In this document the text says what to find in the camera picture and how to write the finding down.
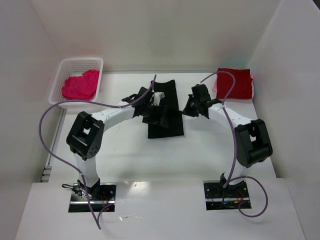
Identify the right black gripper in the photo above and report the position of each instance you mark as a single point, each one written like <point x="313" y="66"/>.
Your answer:
<point x="189" y="107"/>

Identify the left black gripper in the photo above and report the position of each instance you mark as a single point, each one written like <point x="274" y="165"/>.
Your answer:
<point x="157" y="114"/>

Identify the black t shirt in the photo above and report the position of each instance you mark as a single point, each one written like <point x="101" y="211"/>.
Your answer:
<point x="173" y="116"/>

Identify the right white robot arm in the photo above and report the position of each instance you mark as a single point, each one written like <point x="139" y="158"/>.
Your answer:
<point x="251" y="139"/>

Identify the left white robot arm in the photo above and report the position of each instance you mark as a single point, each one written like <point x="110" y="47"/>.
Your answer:
<point x="86" y="134"/>

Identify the folded red t shirt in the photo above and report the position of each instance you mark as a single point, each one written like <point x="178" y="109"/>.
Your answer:
<point x="242" y="88"/>

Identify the magenta t shirt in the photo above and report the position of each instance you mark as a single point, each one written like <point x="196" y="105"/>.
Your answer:
<point x="82" y="87"/>

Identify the white plastic basket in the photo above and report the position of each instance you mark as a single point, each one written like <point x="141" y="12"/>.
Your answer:
<point x="74" y="67"/>

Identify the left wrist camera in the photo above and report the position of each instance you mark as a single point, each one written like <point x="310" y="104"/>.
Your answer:
<point x="157" y="97"/>

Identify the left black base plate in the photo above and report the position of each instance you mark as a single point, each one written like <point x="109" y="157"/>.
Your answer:
<point x="104" y="197"/>

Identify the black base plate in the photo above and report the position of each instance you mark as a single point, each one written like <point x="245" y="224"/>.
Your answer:
<point x="217" y="198"/>
<point x="104" y="197"/>

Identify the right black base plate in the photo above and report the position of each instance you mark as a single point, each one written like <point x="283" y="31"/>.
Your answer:
<point x="217" y="198"/>

